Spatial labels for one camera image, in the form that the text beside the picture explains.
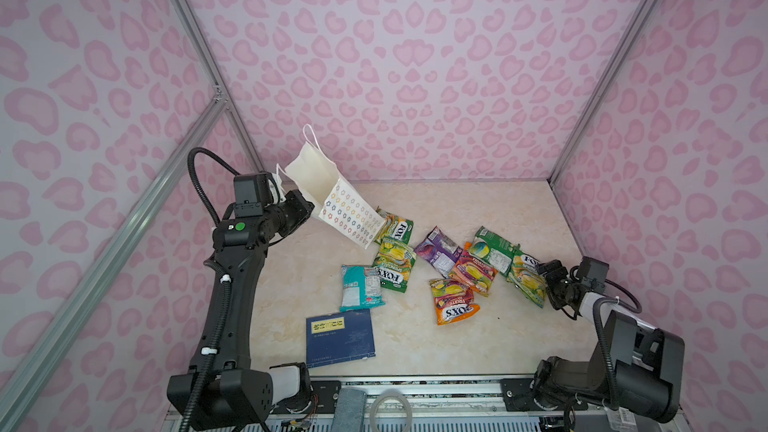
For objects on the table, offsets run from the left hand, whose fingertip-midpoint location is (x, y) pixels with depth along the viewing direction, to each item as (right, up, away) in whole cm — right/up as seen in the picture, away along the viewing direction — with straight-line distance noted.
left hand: (314, 198), depth 73 cm
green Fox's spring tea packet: (+20, -20, +22) cm, 36 cm away
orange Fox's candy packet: (+37, -29, +13) cm, 48 cm away
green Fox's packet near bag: (+19, -9, +30) cm, 37 cm away
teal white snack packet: (+10, -26, +15) cm, 32 cm away
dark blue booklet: (+5, -38, +9) cm, 39 cm away
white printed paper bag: (-5, +8, +12) cm, 15 cm away
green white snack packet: (+51, -16, +22) cm, 58 cm away
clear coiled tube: (+18, -47, -1) cm, 50 cm away
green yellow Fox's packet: (+59, -23, +18) cm, 66 cm away
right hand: (+64, -22, +17) cm, 70 cm away
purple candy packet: (+34, -16, +23) cm, 45 cm away
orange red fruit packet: (+44, -22, +18) cm, 52 cm away
